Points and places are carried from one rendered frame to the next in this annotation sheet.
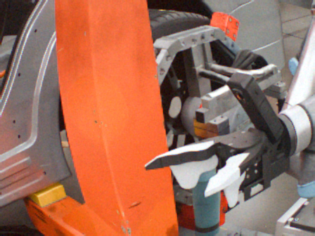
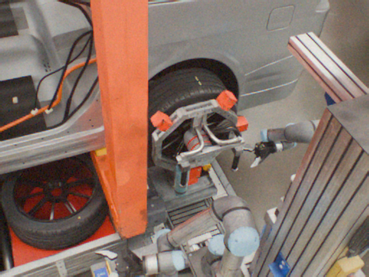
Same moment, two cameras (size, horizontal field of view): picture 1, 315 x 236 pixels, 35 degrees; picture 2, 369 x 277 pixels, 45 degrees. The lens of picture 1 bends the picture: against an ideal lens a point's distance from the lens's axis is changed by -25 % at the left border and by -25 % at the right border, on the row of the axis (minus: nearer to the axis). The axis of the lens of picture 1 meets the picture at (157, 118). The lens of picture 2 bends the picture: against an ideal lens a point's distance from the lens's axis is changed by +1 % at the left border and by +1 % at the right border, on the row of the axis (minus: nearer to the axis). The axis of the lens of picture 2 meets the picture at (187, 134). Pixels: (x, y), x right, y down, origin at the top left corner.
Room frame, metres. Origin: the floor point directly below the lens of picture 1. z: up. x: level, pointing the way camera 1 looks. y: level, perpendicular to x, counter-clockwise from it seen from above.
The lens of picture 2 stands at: (0.03, -0.45, 2.89)
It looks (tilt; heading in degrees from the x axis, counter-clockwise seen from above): 49 degrees down; 12
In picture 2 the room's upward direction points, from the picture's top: 6 degrees clockwise
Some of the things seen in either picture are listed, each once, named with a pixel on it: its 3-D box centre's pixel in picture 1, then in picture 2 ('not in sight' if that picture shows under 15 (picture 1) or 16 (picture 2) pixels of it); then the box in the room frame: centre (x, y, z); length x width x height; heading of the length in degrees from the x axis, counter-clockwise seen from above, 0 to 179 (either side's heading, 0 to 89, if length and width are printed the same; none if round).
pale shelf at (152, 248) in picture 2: not in sight; (130, 266); (1.05, 0.01, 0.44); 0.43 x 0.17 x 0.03; 130
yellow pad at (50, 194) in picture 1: (43, 189); (104, 143); (1.65, 0.42, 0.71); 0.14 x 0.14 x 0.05; 40
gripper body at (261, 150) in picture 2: not in sight; (264, 149); (1.83, -0.56, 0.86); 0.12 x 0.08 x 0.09; 130
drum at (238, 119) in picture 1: (219, 119); (199, 146); (1.72, -0.18, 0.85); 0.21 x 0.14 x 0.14; 40
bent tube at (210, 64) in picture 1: (242, 57); (221, 128); (1.74, -0.29, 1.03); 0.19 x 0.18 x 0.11; 40
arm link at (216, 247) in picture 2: not in sight; (220, 251); (1.03, -0.46, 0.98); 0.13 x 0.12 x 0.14; 26
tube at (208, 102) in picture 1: (202, 74); (189, 137); (1.62, -0.14, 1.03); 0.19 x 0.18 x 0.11; 40
